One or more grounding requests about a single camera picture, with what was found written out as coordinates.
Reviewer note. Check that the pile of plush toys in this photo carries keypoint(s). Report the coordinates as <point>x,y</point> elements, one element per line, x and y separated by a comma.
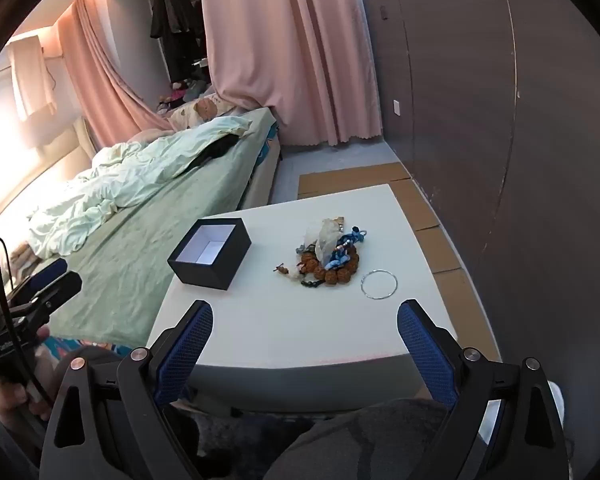
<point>180,92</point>

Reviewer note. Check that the silver bangle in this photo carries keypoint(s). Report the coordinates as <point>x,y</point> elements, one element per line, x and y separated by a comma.
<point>365,290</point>

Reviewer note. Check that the bed with green sheet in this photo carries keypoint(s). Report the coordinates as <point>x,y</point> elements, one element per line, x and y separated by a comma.
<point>130,240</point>

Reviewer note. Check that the black jewelry box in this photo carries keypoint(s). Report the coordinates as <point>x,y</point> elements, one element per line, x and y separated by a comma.
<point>207,260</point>

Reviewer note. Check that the beige headboard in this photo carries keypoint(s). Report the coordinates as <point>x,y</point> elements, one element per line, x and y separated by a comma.
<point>85,135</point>

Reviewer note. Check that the black cloth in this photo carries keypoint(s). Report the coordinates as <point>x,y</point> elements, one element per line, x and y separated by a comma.
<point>212,152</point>

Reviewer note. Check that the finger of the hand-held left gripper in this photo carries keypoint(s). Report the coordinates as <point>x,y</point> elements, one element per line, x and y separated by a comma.
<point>62,287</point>
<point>50,270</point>

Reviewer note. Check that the white wall outlet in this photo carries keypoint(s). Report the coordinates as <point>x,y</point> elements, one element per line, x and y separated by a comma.
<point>396,107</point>

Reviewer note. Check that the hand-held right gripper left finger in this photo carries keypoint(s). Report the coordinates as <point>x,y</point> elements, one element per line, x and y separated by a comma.
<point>185,355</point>

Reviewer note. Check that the flat brown cardboard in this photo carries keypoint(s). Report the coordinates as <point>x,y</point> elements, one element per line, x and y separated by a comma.
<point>445,265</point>

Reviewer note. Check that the hanging dark clothes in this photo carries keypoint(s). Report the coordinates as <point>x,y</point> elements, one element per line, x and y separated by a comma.
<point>172,25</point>

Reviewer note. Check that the printed pillow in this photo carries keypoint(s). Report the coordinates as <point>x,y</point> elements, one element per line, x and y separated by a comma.
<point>200,110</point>

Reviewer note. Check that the small white pendant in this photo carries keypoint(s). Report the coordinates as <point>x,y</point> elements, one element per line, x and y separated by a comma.
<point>295,277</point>

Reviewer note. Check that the dark brown wardrobe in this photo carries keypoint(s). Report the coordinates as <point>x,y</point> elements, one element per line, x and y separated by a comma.
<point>505,110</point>

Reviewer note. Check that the draped pink curtain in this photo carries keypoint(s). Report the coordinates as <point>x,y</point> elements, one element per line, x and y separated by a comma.
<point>100,70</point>

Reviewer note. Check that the person's left hand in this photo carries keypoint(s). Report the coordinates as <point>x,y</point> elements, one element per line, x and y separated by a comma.
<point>15,395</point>

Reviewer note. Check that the white table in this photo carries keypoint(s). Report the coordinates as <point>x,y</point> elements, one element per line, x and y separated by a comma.
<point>300,330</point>

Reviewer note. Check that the dark fluffy cloth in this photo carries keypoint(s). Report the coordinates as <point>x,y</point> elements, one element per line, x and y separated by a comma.
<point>230,445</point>

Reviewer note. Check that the person's left forearm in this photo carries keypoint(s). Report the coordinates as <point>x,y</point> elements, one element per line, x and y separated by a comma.
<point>17,447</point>

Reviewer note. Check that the person's grey trouser leg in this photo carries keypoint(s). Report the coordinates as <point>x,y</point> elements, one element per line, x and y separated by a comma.
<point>370,440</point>

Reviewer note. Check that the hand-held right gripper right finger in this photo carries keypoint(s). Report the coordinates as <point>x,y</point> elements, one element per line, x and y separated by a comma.
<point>427,350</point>

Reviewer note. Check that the light green duvet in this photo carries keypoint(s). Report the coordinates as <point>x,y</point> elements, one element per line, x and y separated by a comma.
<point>130,175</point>

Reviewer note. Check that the hanging white towel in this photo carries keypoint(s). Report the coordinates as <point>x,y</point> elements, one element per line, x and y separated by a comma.
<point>30,80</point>

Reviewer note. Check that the wide pink curtain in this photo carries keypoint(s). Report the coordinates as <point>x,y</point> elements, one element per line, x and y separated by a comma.
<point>280,50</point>

